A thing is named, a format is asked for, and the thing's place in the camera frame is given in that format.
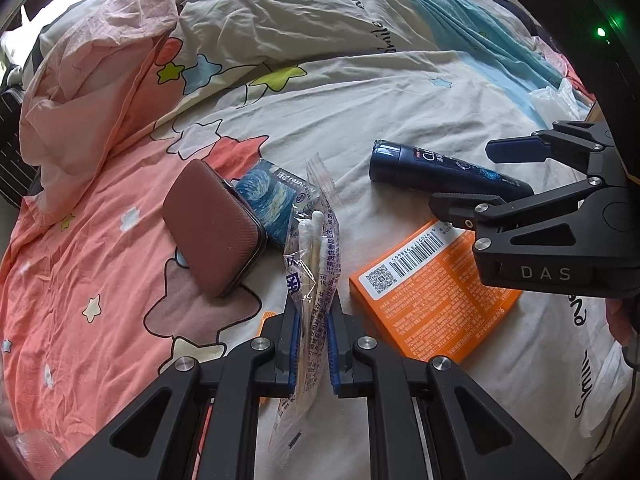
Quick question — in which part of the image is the dark blue shampoo bottle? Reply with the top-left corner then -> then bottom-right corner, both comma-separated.
369,140 -> 534,202

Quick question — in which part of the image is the orange box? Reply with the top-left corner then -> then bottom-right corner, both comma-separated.
349,220 -> 522,363

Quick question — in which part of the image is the cotton swab plastic bag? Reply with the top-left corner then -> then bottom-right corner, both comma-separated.
269,155 -> 341,464

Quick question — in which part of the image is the orange cosmetic tube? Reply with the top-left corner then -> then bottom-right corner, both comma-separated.
256,311 -> 278,406

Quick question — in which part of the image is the clear glass vase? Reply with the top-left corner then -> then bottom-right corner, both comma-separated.
9,429 -> 67,480

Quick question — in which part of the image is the brown zip case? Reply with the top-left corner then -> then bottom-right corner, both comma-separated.
162,159 -> 267,298

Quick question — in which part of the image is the black striped suitcase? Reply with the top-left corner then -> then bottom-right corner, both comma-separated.
0,86 -> 41,209

